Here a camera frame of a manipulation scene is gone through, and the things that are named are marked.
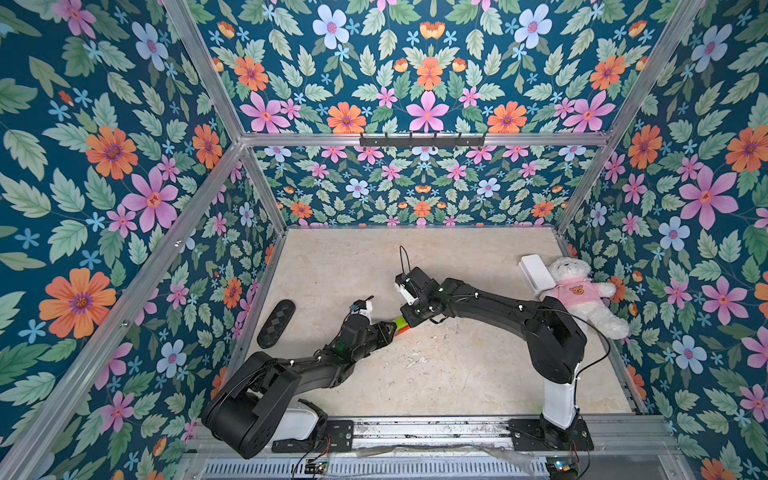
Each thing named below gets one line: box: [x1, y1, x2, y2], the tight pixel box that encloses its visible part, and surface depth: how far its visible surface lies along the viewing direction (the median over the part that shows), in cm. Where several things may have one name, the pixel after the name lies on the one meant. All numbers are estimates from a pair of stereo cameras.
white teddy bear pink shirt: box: [539, 256, 629, 340], surface depth 93 cm
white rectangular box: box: [518, 254, 557, 301], surface depth 103 cm
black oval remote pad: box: [257, 299, 296, 349], surface depth 92 cm
